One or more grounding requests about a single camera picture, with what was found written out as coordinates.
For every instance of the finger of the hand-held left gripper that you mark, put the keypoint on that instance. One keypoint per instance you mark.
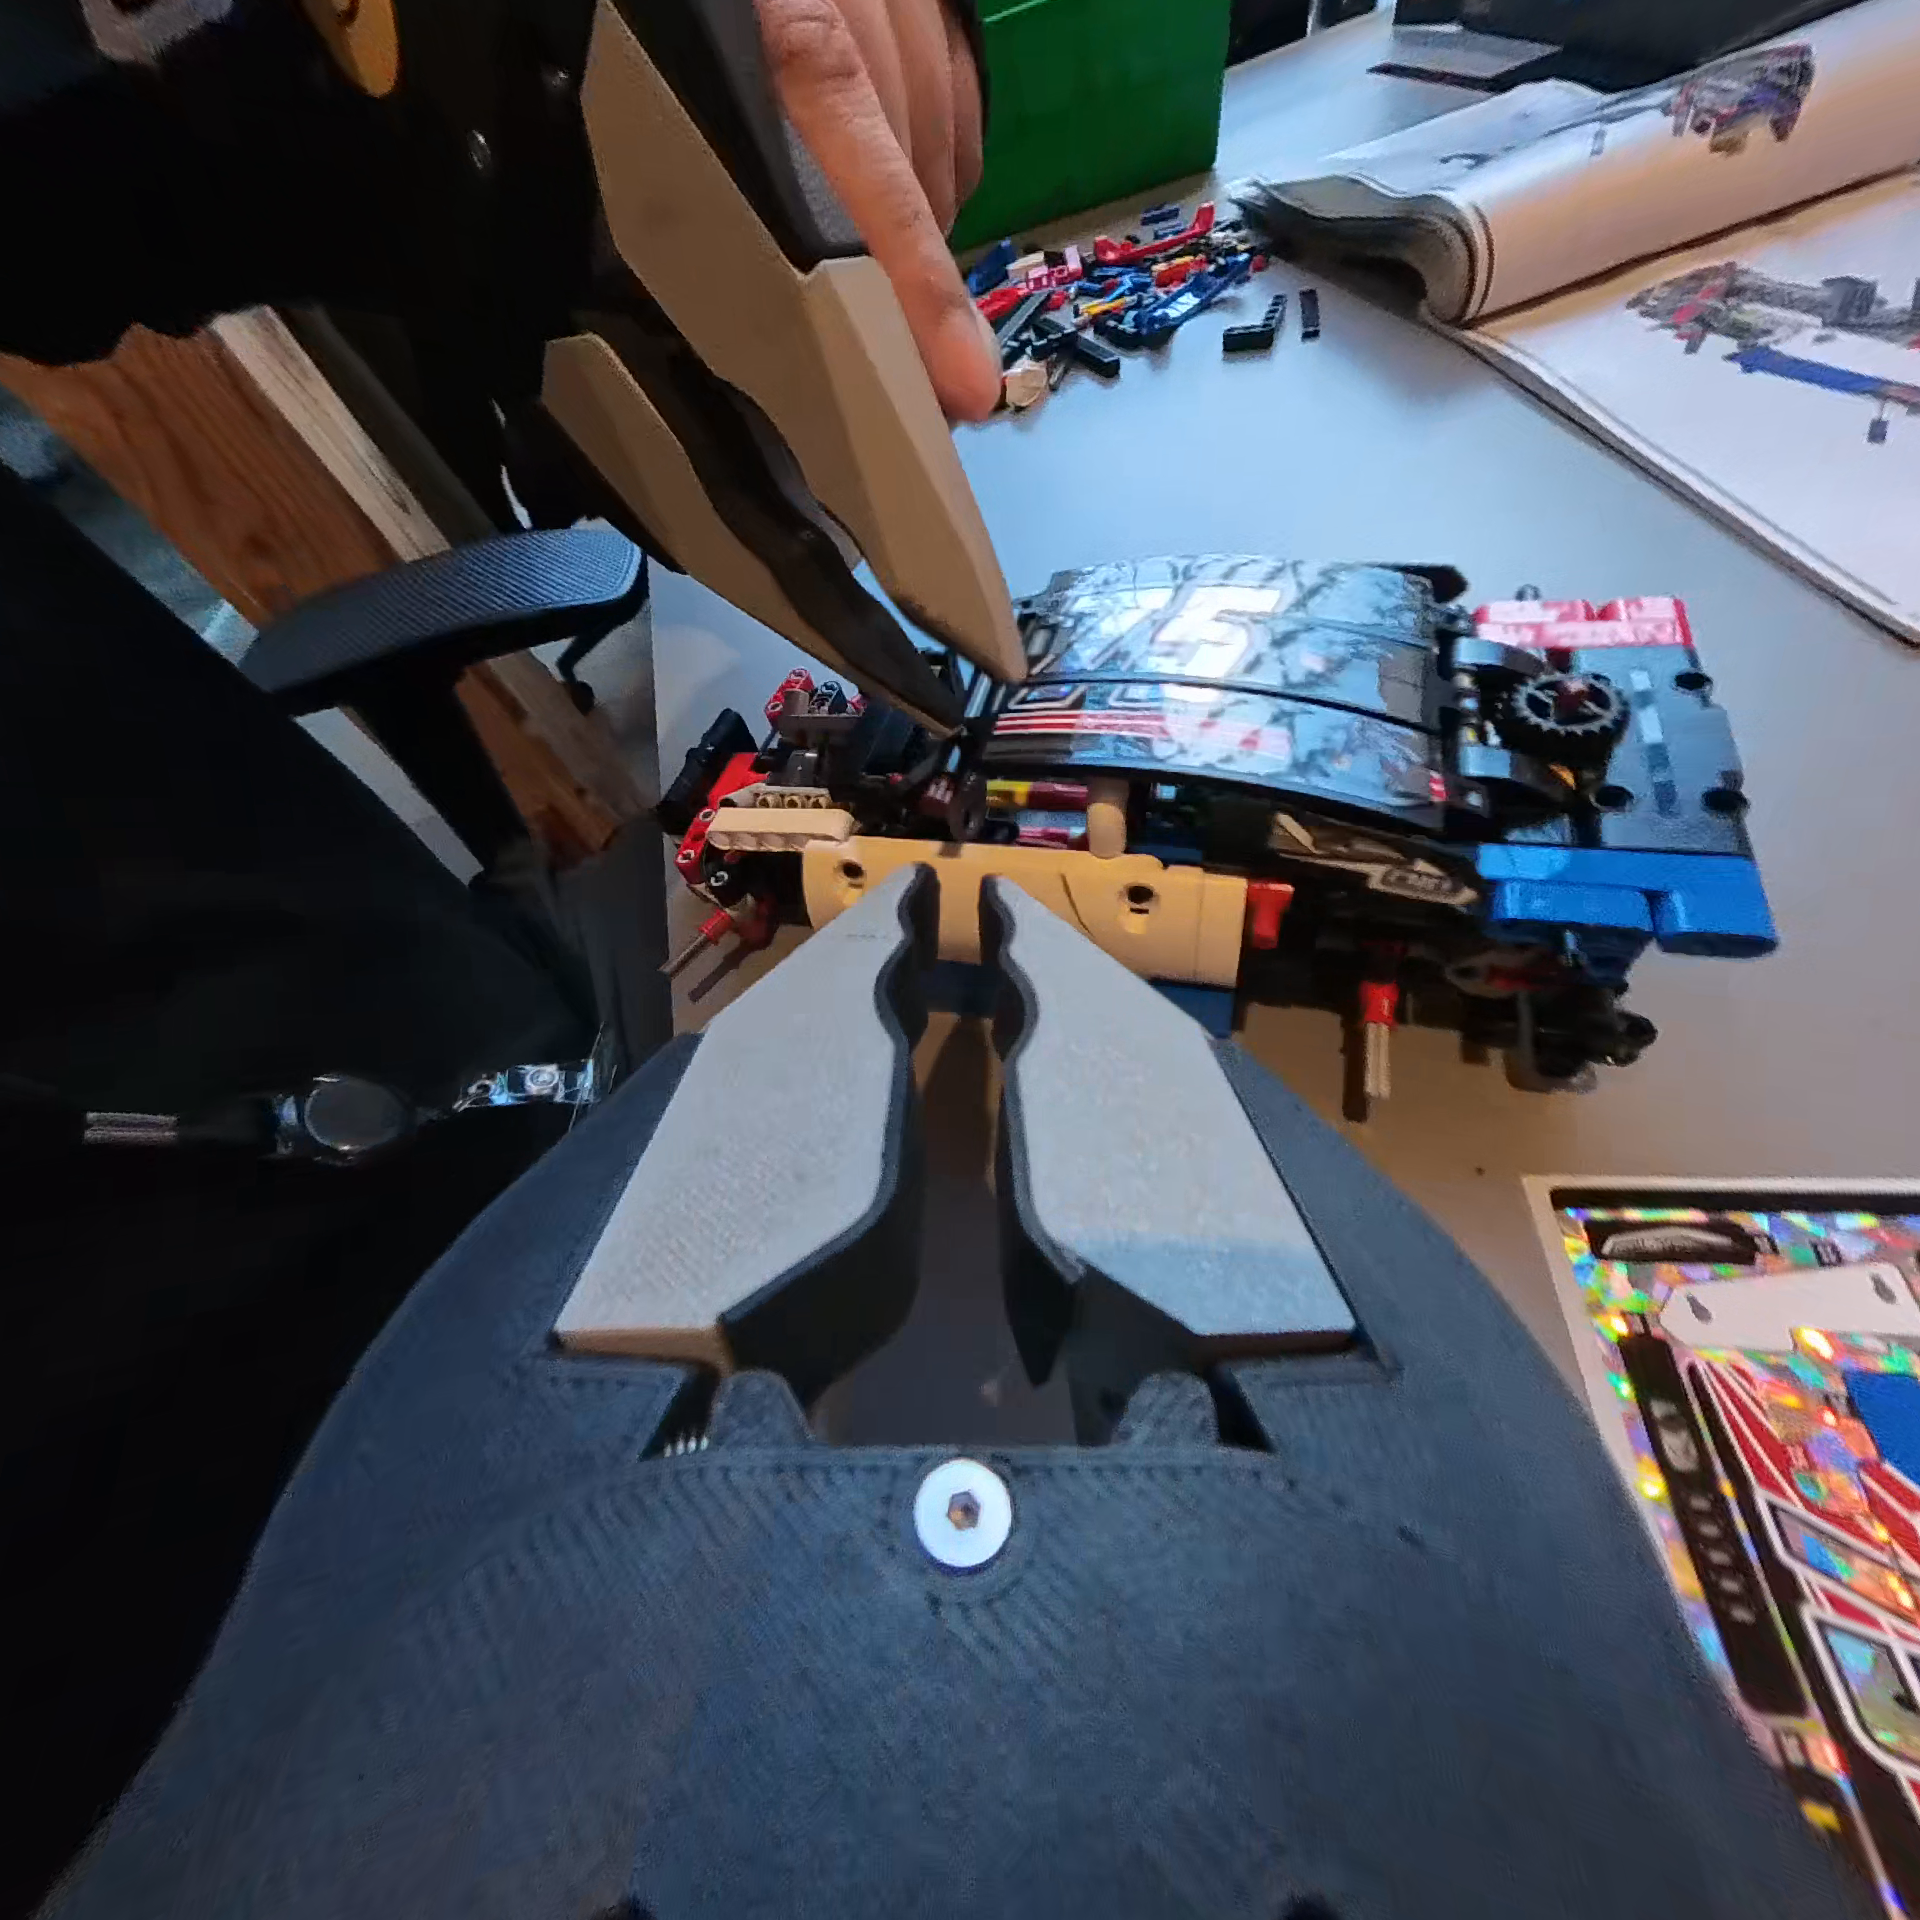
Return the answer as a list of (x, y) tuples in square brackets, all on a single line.
[(869, 390), (647, 448)]

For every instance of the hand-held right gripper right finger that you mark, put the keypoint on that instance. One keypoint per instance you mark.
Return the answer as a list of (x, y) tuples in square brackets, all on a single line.
[(1156, 1184)]

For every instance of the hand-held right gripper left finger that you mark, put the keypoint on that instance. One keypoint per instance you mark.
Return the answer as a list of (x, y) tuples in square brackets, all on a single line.
[(749, 1168)]

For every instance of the pile of toy bricks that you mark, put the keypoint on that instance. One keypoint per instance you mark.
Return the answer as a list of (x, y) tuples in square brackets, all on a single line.
[(1110, 294)]

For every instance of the toy brick car model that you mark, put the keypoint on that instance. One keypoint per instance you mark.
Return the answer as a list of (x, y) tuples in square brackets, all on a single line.
[(1275, 705)]

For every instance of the holographic sticker sheet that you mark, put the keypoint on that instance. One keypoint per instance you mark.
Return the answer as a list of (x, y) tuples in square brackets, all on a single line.
[(1769, 1425)]

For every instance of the grey desk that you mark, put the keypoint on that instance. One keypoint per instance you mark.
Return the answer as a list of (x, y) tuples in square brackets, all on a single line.
[(1350, 448)]

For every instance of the person's left hand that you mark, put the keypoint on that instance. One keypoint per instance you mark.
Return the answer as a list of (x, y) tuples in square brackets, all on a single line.
[(888, 120)]

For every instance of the black chair armrest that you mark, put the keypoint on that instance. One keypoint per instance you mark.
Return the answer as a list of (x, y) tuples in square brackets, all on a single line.
[(450, 602)]

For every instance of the wooden panel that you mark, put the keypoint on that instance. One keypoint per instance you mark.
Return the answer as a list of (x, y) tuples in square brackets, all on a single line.
[(300, 493)]

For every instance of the green storage bin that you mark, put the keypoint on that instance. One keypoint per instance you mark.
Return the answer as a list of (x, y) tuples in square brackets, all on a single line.
[(1095, 104)]

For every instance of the black angled brick beam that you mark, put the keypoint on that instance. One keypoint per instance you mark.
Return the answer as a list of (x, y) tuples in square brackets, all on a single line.
[(1253, 328)]

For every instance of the open instruction booklet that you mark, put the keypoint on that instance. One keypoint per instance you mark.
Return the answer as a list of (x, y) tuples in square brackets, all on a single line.
[(1648, 197)]

